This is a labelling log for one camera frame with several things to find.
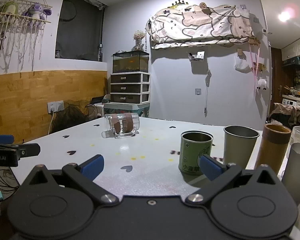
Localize purple plush toy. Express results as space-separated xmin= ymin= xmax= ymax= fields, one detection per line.
xmin=22 ymin=3 xmax=52 ymax=21

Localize brown bamboo cylinder cup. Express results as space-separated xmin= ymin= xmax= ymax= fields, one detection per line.
xmin=254 ymin=124 xmax=292 ymax=174

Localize glass fish tank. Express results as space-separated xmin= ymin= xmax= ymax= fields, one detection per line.
xmin=112 ymin=50 xmax=149 ymax=73

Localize dried flower bouquet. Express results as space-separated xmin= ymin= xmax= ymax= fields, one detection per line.
xmin=133 ymin=30 xmax=146 ymax=50

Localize grey metal tumbler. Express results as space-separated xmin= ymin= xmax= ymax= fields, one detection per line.
xmin=223 ymin=125 xmax=260 ymax=169

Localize grey metal cup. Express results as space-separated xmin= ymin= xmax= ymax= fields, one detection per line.
xmin=282 ymin=142 xmax=300 ymax=205

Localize green plush toy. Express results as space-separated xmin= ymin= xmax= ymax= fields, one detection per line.
xmin=0 ymin=1 xmax=19 ymax=15

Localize small white sheep plush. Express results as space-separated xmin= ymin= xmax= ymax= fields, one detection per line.
xmin=257 ymin=79 xmax=267 ymax=90

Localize macrame wall hammock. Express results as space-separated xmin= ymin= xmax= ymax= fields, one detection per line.
xmin=0 ymin=0 xmax=52 ymax=74

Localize brown jacket on chair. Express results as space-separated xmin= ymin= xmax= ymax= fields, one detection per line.
xmin=269 ymin=103 xmax=300 ymax=128

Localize dark window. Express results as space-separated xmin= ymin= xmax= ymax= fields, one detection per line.
xmin=55 ymin=0 xmax=107 ymax=62

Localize white three-drawer cabinet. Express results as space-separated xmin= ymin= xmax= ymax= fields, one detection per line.
xmin=110 ymin=72 xmax=151 ymax=104

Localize white washing machine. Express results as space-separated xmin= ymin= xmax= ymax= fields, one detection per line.
xmin=282 ymin=98 xmax=300 ymax=107

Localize white wall power socket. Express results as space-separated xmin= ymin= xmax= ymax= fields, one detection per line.
xmin=47 ymin=100 xmax=64 ymax=114

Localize clear glass cup brown bands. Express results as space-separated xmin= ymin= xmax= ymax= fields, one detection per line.
xmin=101 ymin=113 xmax=140 ymax=139

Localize cartoon patterned cloth cover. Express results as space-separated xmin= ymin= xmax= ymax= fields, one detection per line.
xmin=147 ymin=2 xmax=254 ymax=50

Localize green tin can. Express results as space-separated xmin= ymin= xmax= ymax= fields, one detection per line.
xmin=178 ymin=131 xmax=213 ymax=176

